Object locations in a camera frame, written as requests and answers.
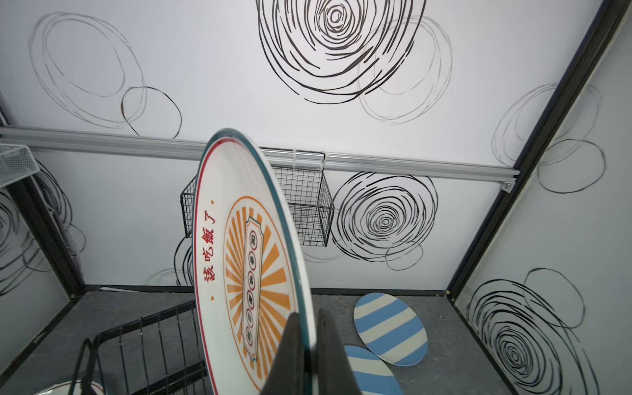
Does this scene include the black wire wall basket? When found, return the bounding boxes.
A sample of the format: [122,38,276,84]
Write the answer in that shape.
[179,147,335,248]

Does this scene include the white mesh wall shelf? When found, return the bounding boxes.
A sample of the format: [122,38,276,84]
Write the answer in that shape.
[0,143,40,188]

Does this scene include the black wire dish rack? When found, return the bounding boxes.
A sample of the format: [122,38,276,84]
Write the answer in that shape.
[70,301,215,394]

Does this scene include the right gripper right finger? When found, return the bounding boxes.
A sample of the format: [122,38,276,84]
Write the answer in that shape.
[315,309,361,395]

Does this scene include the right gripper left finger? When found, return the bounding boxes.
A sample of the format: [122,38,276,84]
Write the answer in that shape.
[260,313,304,395]

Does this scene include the white plate red characters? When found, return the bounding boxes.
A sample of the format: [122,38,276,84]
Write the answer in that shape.
[35,380,106,395]

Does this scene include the orange sunburst plate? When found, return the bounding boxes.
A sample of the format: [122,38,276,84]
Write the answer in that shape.
[192,128,317,394]

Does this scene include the blue striped plate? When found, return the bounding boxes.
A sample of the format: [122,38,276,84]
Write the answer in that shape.
[344,345,403,395]
[353,292,429,367]

